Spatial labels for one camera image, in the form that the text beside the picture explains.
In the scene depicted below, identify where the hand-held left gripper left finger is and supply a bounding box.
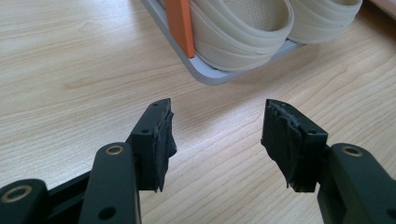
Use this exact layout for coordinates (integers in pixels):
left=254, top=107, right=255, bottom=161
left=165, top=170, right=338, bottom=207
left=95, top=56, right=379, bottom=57
left=125, top=97, right=178, bottom=192

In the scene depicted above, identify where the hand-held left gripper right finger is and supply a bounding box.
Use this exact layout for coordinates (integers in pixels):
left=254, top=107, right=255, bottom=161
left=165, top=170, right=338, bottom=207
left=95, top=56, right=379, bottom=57
left=261, top=98, right=330, bottom=193

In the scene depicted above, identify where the cream clog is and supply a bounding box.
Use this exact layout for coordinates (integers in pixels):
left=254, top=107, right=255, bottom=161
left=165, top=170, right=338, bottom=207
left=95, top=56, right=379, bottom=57
left=285, top=0, right=364, bottom=45
left=158, top=0, right=295, bottom=73

